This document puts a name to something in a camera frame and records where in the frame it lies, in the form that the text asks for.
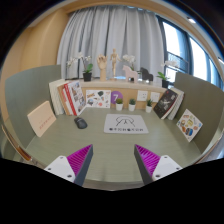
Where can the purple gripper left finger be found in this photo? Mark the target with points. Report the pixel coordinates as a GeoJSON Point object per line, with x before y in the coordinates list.
{"type": "Point", "coordinates": [73, 167]}

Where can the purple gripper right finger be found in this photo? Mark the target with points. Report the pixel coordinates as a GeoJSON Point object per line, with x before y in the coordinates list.
{"type": "Point", "coordinates": [153, 167]}

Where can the black computer mouse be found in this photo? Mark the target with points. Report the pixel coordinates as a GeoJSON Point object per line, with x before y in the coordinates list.
{"type": "Point", "coordinates": [80, 122]}

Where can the white printed mouse pad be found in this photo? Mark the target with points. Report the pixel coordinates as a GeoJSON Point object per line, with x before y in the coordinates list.
{"type": "Point", "coordinates": [125, 124]}

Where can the colourful picture card right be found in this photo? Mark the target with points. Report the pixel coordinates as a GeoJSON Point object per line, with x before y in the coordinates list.
{"type": "Point", "coordinates": [189, 125]}

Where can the beige cardboard box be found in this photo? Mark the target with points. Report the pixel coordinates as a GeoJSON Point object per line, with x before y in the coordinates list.
{"type": "Point", "coordinates": [41, 118]}

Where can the white leaning book left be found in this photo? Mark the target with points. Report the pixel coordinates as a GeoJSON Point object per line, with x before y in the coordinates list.
{"type": "Point", "coordinates": [55, 97]}

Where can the small potted plant right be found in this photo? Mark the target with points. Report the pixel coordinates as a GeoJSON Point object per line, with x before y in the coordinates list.
{"type": "Point", "coordinates": [148, 106]}

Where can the small potted plant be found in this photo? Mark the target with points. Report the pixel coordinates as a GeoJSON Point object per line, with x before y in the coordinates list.
{"type": "Point", "coordinates": [148, 106]}
{"type": "Point", "coordinates": [119, 104]}
{"type": "Point", "coordinates": [132, 104]}

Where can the small potted plant middle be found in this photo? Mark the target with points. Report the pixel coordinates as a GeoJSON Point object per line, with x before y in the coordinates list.
{"type": "Point", "coordinates": [132, 104]}

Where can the black cover book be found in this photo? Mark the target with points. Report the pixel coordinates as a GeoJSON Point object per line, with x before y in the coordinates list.
{"type": "Point", "coordinates": [166, 103]}

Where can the sticker sheet card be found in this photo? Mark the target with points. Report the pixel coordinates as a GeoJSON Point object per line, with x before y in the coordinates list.
{"type": "Point", "coordinates": [98, 98]}

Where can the small potted plant left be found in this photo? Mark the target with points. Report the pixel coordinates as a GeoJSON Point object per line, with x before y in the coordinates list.
{"type": "Point", "coordinates": [119, 104]}

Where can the wooden back shelf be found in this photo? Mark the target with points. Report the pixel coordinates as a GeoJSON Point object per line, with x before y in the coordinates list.
{"type": "Point", "coordinates": [129, 90]}

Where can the white book with red spine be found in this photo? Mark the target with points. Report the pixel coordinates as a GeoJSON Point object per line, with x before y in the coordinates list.
{"type": "Point", "coordinates": [75, 97]}

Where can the white book behind black book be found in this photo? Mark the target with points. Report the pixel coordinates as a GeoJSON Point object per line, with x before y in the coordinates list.
{"type": "Point", "coordinates": [178, 103]}

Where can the purple round number sign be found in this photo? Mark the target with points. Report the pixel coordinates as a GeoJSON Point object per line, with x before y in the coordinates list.
{"type": "Point", "coordinates": [115, 95]}

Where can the tan leaning book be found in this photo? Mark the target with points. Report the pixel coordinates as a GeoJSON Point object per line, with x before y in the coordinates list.
{"type": "Point", "coordinates": [63, 98]}

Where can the green partition panel right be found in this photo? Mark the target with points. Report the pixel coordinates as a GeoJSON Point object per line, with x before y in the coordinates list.
{"type": "Point", "coordinates": [206, 102]}

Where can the green partition panel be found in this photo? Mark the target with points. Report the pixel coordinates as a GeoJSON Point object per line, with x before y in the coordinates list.
{"type": "Point", "coordinates": [24, 92]}
{"type": "Point", "coordinates": [206, 102]}

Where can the white orchid pot right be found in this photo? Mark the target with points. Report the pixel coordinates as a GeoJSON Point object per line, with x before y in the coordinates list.
{"type": "Point", "coordinates": [165, 77]}

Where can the green partition panel left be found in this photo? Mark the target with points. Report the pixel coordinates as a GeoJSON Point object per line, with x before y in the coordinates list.
{"type": "Point", "coordinates": [24, 92]}

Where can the black horse figurine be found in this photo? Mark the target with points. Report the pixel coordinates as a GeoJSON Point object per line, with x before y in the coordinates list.
{"type": "Point", "coordinates": [145, 74]}

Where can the white orchid black pot left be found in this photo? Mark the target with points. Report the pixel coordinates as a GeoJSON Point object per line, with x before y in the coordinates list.
{"type": "Point", "coordinates": [87, 71]}

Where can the pink horse figurine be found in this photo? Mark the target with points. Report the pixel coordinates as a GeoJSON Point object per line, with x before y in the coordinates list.
{"type": "Point", "coordinates": [129, 73]}

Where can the wooden hand model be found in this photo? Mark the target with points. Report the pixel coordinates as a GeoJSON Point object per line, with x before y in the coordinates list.
{"type": "Point", "coordinates": [102, 64]}

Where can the white orchid behind horse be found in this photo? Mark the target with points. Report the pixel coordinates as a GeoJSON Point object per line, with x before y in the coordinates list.
{"type": "Point", "coordinates": [131, 60]}

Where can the wooden mannequin figure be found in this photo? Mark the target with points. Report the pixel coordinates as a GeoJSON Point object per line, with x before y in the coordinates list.
{"type": "Point", "coordinates": [114, 58]}

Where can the grey curtain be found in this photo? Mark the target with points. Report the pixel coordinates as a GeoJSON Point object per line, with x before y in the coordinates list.
{"type": "Point", "coordinates": [111, 29]}

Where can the wall socket plate right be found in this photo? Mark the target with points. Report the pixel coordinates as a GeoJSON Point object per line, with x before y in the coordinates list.
{"type": "Point", "coordinates": [154, 96]}

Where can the wall socket plate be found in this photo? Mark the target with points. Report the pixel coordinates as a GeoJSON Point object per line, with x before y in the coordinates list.
{"type": "Point", "coordinates": [142, 95]}
{"type": "Point", "coordinates": [154, 96]}

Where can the wall socket plate left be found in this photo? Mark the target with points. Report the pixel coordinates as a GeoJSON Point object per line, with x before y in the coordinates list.
{"type": "Point", "coordinates": [142, 95]}

